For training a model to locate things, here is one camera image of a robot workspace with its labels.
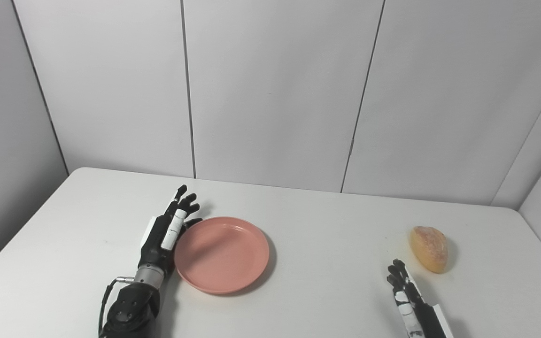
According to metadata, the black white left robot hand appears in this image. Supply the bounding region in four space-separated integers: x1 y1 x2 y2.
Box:
138 184 203 278

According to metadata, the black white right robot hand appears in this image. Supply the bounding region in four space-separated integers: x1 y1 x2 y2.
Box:
386 259 455 338

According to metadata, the pink round plate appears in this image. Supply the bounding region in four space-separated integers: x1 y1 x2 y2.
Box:
174 216 270 295

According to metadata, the golden bread roll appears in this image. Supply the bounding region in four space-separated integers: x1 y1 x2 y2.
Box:
409 226 448 274

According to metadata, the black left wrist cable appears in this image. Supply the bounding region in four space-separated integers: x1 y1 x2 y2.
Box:
98 277 135 337

